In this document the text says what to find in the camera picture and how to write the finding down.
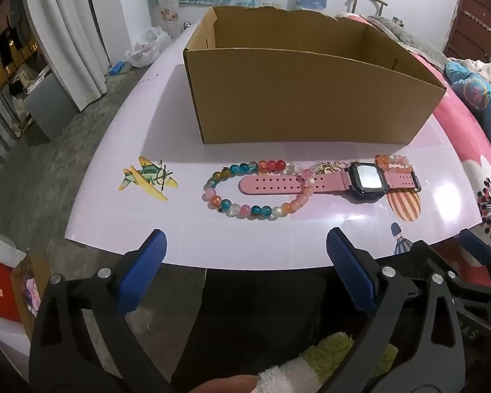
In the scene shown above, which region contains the multicolour bead bracelet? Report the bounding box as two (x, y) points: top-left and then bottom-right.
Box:
(203, 159), (317, 219)

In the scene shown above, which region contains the grey cabinet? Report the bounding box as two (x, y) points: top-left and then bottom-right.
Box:
(25, 67), (79, 142)

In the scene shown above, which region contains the brown cardboard box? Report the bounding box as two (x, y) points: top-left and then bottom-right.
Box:
(183, 6), (447, 145)

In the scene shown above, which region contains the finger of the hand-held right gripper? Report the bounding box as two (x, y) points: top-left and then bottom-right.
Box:
(459, 229), (491, 290)
(393, 239), (491, 307)

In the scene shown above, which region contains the white curtain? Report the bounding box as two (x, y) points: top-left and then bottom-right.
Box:
(20, 0), (109, 111)

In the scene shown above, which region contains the grey blanket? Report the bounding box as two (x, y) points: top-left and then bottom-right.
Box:
(364, 15), (448, 70)

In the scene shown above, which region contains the fluffy green white garment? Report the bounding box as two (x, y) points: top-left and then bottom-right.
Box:
(258, 331), (399, 393)

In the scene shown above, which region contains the white plastic bag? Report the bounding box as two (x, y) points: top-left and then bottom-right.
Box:
(125, 27), (173, 68)

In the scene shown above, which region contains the wooden chair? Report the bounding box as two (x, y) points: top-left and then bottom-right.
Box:
(350, 0), (389, 18)

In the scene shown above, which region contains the white flower-print cover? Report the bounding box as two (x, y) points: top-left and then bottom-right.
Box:
(153, 0), (181, 29)

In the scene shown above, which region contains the brown door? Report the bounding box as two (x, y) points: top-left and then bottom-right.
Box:
(443, 0), (491, 64)

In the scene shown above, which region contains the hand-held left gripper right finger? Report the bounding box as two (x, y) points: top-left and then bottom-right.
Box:
(326, 227), (467, 393)

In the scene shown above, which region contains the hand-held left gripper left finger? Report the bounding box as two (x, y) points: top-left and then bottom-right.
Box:
(28, 229), (173, 393)

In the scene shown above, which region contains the small gold charm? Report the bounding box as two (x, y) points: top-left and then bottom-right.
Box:
(309, 160), (358, 175)

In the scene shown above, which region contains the pink strap digital watch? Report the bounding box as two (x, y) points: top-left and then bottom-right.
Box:
(238, 161), (422, 202)

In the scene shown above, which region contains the orange bead bracelet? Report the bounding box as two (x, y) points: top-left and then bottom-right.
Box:
(374, 153), (416, 177)

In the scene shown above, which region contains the person's left hand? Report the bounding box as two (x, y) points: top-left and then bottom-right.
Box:
(192, 374), (260, 393)

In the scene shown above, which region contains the brown paper bag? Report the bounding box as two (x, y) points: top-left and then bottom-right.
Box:
(10, 250), (53, 336)

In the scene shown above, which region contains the blue printed quilt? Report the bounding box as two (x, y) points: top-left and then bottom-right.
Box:
(444, 59), (491, 148)

